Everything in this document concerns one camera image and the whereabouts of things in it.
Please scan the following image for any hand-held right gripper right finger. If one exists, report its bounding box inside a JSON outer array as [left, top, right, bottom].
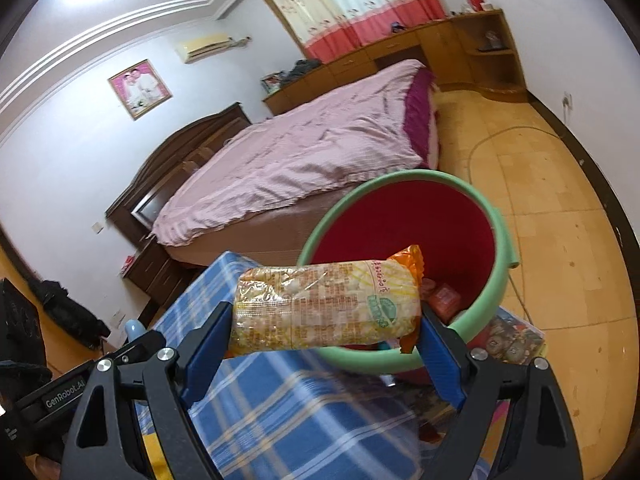
[[420, 302, 586, 480]]

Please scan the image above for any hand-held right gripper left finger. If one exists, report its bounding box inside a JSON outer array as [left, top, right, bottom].
[[60, 300, 238, 480]]

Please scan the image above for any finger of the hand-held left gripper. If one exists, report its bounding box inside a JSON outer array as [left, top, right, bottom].
[[95, 332, 168, 367]]

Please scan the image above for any orange patterned box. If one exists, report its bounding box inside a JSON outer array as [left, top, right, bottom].
[[429, 284, 463, 323]]

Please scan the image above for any clear snack packet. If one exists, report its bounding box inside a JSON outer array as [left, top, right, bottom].
[[226, 244, 426, 358]]

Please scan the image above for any red basin with green rim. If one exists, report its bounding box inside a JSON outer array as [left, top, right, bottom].
[[297, 169, 521, 386]]

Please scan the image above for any colourful printed paper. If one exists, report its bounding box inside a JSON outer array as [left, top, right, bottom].
[[470, 305, 548, 366]]

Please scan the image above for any black hanging jacket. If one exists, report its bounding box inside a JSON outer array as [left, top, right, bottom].
[[27, 277, 112, 348]]

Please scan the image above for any dark wooden nightstand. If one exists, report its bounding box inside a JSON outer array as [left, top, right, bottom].
[[120, 237, 201, 331]]

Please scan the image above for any blue plaid tablecloth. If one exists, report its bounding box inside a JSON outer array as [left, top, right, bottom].
[[135, 250, 496, 480]]

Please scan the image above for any yellow cloth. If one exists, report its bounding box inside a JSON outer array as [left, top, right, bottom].
[[140, 405, 166, 480]]

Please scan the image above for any brown bed base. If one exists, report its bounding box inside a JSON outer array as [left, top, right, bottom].
[[160, 92, 443, 268]]

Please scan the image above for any dark wooden headboard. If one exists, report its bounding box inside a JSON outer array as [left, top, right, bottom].
[[105, 102, 253, 248]]

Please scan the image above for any bed with pink cover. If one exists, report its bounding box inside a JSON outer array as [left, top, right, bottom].
[[150, 59, 441, 247]]

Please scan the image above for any framed photo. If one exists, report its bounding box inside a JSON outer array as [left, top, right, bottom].
[[108, 59, 173, 122]]

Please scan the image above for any dark clothes pile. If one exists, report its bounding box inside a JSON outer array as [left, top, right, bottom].
[[285, 58, 321, 81]]

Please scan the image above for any long wooden cabinet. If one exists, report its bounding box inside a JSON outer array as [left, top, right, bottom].
[[261, 9, 528, 116]]

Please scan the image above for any cream and pink curtain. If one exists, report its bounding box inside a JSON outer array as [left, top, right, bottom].
[[257, 0, 447, 61]]

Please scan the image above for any floor cable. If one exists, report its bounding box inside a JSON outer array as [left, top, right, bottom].
[[467, 105, 573, 186]]

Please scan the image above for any wall air conditioner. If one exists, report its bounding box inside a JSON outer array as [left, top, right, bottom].
[[174, 32, 236, 65]]

